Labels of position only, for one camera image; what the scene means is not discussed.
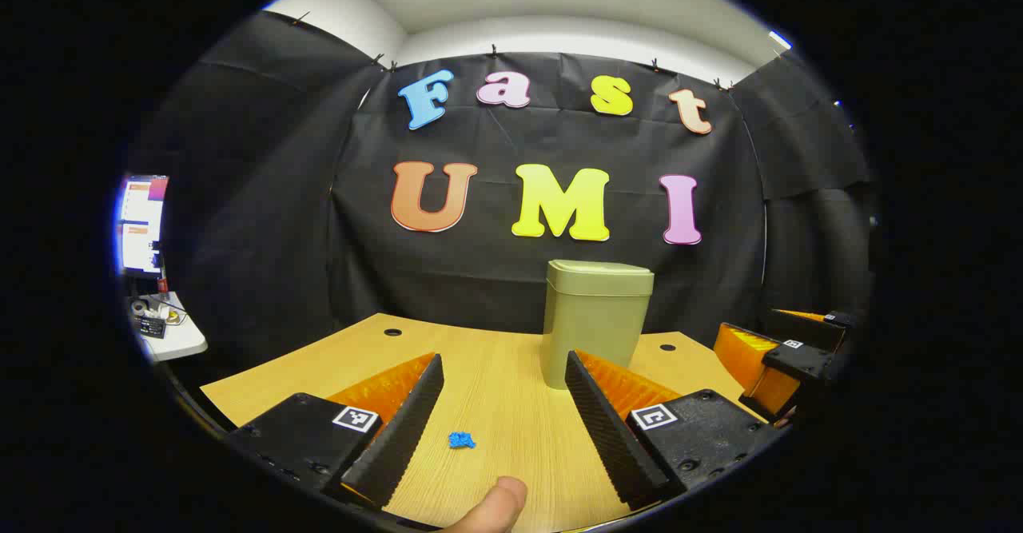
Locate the green desktop garbage bin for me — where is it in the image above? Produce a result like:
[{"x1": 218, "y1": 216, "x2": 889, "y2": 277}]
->
[{"x1": 540, "y1": 260, "x2": 655, "y2": 391}]

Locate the computer monitor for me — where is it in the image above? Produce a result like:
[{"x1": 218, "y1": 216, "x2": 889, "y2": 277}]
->
[{"x1": 118, "y1": 175, "x2": 170, "y2": 278}]

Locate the wooden desktop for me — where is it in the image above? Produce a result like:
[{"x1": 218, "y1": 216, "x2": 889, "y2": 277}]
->
[{"x1": 200, "y1": 312, "x2": 780, "y2": 532}]

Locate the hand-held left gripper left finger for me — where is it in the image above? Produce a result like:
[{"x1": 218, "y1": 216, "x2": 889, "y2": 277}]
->
[{"x1": 230, "y1": 352, "x2": 445, "y2": 511}]

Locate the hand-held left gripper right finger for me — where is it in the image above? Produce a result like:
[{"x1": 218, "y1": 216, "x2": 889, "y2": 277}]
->
[{"x1": 564, "y1": 349, "x2": 780, "y2": 511}]

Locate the white side table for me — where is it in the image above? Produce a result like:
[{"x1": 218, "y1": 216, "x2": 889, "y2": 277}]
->
[{"x1": 128, "y1": 292, "x2": 209, "y2": 362}]

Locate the black backdrop cloth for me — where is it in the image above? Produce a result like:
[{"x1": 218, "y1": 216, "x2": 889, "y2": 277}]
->
[{"x1": 132, "y1": 10, "x2": 876, "y2": 374}]

